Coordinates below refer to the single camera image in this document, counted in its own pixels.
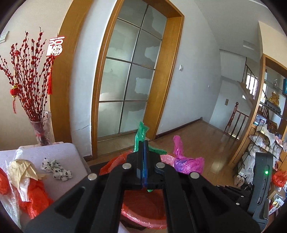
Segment magenta plastic bag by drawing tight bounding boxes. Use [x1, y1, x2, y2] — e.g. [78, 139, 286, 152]
[160, 135, 205, 174]

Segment green plastic bag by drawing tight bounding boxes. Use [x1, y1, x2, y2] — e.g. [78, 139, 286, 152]
[134, 122, 166, 192]

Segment red trash bag liner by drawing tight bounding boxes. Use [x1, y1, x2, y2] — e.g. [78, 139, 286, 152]
[99, 151, 168, 221]

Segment red bag near shelf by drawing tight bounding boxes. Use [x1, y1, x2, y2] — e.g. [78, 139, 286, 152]
[271, 170, 287, 187]

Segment red plastic bag on table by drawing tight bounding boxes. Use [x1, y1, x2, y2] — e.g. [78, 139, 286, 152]
[1, 168, 53, 219]

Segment white table cloth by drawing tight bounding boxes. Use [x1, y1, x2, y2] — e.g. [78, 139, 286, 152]
[0, 142, 91, 229]

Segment wooden display shelf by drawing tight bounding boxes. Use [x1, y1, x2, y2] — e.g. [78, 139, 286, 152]
[228, 53, 287, 216]

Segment wooden stair railing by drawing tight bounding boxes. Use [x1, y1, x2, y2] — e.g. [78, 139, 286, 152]
[224, 102, 249, 140]

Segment beige crumpled paper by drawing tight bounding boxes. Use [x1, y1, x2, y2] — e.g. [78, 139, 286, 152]
[8, 159, 46, 202]

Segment glass vase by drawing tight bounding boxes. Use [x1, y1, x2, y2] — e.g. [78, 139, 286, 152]
[30, 111, 53, 146]

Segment golden figurine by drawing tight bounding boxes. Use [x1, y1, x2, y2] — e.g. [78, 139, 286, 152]
[268, 91, 280, 107]

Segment red lantern ornament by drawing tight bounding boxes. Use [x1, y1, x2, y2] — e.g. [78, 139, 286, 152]
[10, 84, 20, 114]

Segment frosted glass sliding door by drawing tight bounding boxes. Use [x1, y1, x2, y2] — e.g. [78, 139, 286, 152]
[97, 1, 167, 138]

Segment red berry branches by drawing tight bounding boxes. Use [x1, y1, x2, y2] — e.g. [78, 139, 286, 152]
[1, 30, 51, 121]

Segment red fu tassel ornament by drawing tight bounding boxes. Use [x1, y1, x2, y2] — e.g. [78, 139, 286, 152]
[46, 36, 65, 95]

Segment wooden door frame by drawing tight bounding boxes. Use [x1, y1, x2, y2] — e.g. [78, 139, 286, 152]
[50, 1, 184, 158]

